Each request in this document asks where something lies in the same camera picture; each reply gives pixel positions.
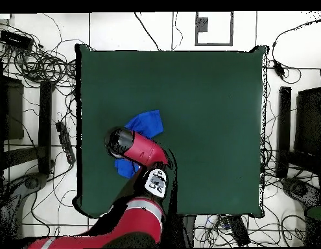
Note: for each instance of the dark green round object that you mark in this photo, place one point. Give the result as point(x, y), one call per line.
point(317, 213)

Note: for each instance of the dark grey stand foot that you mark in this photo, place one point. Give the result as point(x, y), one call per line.
point(33, 182)
point(297, 189)

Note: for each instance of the blue shirt with white print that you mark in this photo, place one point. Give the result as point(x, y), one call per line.
point(147, 122)

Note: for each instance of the black power adapter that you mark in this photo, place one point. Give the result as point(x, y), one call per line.
point(278, 68)

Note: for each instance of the dark green table cloth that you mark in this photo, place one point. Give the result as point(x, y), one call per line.
point(201, 103)

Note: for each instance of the black stand with dark panel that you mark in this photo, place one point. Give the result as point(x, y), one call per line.
point(284, 116)
point(44, 116)

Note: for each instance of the grey square floor frame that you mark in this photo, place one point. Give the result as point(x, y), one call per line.
point(202, 24)

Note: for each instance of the black box device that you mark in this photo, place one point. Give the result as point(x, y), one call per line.
point(16, 40)

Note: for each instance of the wide black power strip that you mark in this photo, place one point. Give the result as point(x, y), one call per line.
point(238, 230)

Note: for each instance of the long black power strip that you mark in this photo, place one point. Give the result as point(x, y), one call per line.
point(65, 141)

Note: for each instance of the black pedestal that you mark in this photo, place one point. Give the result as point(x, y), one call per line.
point(187, 230)

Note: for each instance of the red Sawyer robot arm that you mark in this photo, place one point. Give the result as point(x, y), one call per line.
point(142, 149)

